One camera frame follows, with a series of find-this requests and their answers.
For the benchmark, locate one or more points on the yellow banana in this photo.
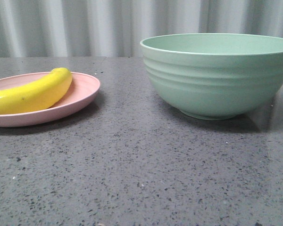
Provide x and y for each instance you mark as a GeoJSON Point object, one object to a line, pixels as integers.
{"type": "Point", "coordinates": [37, 95]}

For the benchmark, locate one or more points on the pink plate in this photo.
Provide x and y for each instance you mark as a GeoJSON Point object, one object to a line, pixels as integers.
{"type": "Point", "coordinates": [81, 93]}

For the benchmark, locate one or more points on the green ribbed bowl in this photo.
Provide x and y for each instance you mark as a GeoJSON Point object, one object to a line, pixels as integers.
{"type": "Point", "coordinates": [214, 76]}

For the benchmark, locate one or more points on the white pleated curtain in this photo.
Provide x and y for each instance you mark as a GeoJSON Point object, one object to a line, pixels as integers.
{"type": "Point", "coordinates": [111, 28]}

